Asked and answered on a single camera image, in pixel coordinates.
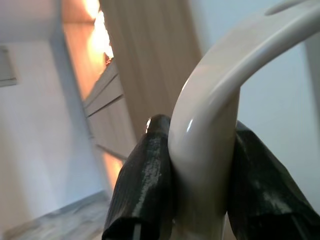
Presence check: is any beige long handled dustpan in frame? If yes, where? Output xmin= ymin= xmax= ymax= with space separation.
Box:
xmin=167 ymin=0 xmax=320 ymax=240

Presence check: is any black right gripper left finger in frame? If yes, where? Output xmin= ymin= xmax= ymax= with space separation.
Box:
xmin=101 ymin=114 xmax=177 ymax=240

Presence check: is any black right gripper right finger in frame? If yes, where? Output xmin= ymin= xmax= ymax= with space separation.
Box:
xmin=226 ymin=119 xmax=320 ymax=240

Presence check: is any light wood cabinet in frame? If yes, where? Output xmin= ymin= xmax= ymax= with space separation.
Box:
xmin=82 ymin=0 xmax=204 ymax=163

